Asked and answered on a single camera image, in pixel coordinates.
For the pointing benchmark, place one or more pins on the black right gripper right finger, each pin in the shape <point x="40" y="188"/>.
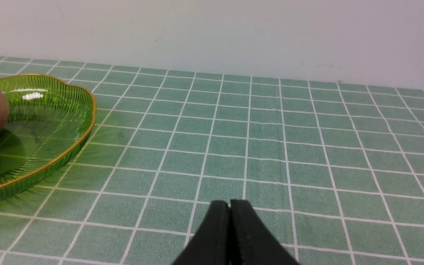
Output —
<point x="251" y="243"/>

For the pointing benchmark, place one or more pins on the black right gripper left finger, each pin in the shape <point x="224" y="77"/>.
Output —
<point x="208" y="246"/>

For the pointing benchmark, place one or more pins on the green checked tablecloth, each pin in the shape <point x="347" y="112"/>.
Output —
<point x="334" y="170"/>

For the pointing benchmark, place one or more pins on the green glass plate gold rim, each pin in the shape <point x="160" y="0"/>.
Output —
<point x="49" y="123"/>

